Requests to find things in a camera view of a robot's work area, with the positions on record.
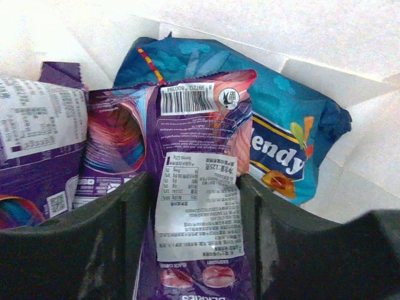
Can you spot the large blue Blendy packet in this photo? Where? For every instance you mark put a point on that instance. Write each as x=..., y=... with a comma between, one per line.
x=293, y=127

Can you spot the blue checkered paper bag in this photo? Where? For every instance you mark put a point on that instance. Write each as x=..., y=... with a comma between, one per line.
x=347, y=50

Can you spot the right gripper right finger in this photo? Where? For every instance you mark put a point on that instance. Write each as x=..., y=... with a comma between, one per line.
x=294, y=254

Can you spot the purple snack packet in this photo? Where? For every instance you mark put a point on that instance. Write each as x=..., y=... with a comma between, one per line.
x=43, y=133
x=193, y=137

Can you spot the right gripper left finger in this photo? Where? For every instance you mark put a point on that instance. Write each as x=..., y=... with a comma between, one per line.
x=91, y=252

